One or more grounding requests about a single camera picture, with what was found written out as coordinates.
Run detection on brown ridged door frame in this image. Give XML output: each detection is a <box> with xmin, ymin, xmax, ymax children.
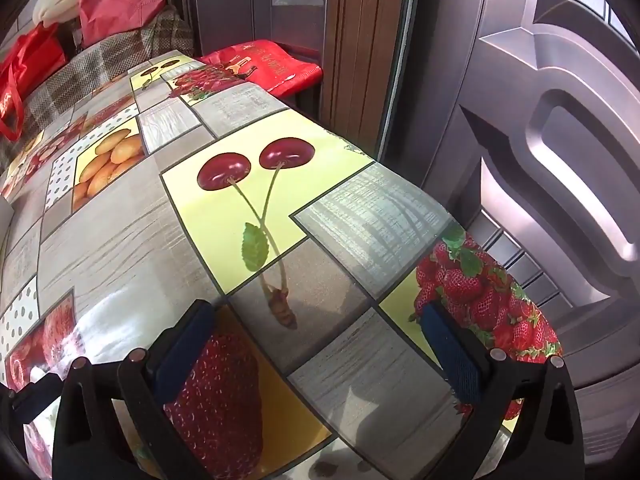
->
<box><xmin>320</xmin><ymin>0</ymin><xmax>418</xmax><ymax>161</ymax></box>

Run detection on fruit print tablecloth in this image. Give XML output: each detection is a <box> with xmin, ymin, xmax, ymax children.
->
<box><xmin>0</xmin><ymin>50</ymin><xmax>563</xmax><ymax>480</ymax></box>

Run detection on pinkish red cloth bag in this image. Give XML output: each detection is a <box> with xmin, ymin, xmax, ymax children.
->
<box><xmin>79</xmin><ymin>0</ymin><xmax>168</xmax><ymax>48</ymax></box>

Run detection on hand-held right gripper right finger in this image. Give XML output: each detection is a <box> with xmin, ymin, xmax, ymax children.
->
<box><xmin>420</xmin><ymin>299</ymin><xmax>586</xmax><ymax>480</ymax></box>

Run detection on red printed flat bag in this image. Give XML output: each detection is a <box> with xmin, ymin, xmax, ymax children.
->
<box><xmin>197</xmin><ymin>39</ymin><xmax>323</xmax><ymax>97</ymax></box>

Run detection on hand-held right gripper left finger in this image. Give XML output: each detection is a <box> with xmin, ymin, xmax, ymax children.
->
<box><xmin>52</xmin><ymin>299</ymin><xmax>221</xmax><ymax>480</ymax></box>

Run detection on purple embossed metal door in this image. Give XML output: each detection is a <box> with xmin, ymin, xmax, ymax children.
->
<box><xmin>420</xmin><ymin>0</ymin><xmax>640</xmax><ymax>461</ymax></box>

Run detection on plaid covered bench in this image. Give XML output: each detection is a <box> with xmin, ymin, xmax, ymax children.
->
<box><xmin>0</xmin><ymin>5</ymin><xmax>196</xmax><ymax>171</ymax></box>

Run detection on cream foam sheets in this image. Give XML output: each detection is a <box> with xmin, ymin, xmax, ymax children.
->
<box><xmin>32</xmin><ymin>0</ymin><xmax>83</xmax><ymax>28</ymax></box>

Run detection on red tote bag with handles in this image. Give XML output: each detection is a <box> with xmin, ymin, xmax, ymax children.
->
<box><xmin>0</xmin><ymin>22</ymin><xmax>68</xmax><ymax>142</ymax></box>

